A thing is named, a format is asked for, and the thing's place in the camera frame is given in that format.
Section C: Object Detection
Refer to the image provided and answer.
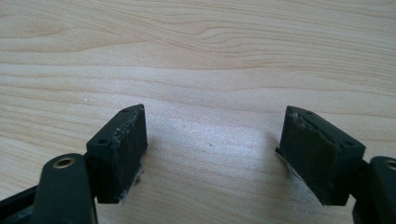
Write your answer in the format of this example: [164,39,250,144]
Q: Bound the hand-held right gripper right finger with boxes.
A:
[276,105,367,206]

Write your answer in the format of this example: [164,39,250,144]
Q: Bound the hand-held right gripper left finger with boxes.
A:
[86,104,149,205]

